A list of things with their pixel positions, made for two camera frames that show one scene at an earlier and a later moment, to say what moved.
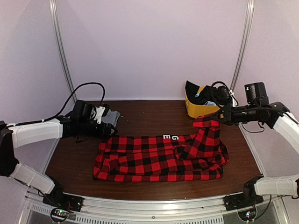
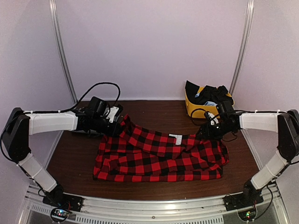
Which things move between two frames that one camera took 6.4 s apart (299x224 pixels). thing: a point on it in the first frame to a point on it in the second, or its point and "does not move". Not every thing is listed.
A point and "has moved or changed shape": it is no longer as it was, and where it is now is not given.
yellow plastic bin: (195, 110) does not move
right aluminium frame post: (245, 46) does not move
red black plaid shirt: (200, 156) has moved or changed shape
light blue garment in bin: (208, 103) does not move
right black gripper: (228, 117) to (204, 127)
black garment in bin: (219, 94) does not move
